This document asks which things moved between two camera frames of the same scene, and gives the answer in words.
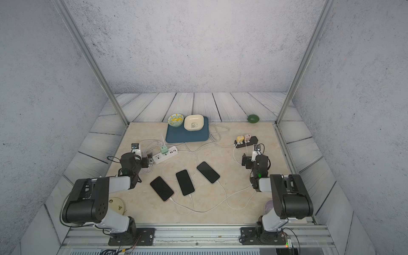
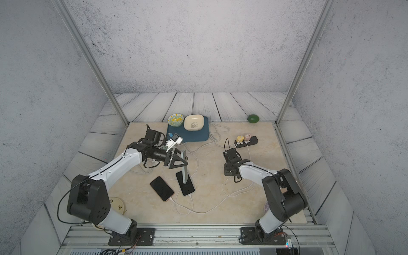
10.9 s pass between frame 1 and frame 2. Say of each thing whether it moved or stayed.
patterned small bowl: stayed
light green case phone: moved
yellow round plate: stayed
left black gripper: moved
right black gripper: moved
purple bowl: stayed
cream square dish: stayed
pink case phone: stayed
